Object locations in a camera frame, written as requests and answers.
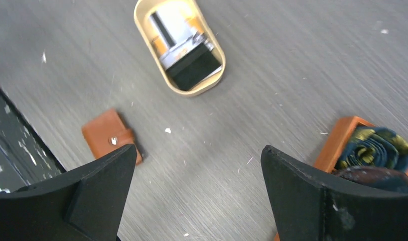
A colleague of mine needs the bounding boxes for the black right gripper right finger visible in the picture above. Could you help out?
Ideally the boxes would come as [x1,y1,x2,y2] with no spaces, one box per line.
[260,145,408,240]

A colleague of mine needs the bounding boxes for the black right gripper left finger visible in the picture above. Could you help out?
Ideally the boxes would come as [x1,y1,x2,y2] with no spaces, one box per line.
[0,144,137,240]

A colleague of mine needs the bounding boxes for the brown leather card holder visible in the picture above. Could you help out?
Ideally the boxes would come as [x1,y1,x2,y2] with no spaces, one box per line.
[81,108,135,159]

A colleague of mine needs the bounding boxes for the cream oval tray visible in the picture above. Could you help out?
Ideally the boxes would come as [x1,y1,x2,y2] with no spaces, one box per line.
[134,0,226,97]

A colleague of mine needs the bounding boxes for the black card in tray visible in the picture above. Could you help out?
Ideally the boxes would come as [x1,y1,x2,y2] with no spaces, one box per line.
[166,46,221,91]

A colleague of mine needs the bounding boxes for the white cards in tray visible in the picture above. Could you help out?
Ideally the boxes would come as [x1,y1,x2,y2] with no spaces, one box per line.
[148,6,214,69]

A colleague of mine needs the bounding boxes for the orange compartment organizer box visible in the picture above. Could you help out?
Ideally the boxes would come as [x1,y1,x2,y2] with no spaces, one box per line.
[274,116,408,241]

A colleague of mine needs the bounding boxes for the blue yellow item bundle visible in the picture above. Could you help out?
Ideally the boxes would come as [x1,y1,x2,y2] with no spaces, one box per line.
[335,126,408,172]

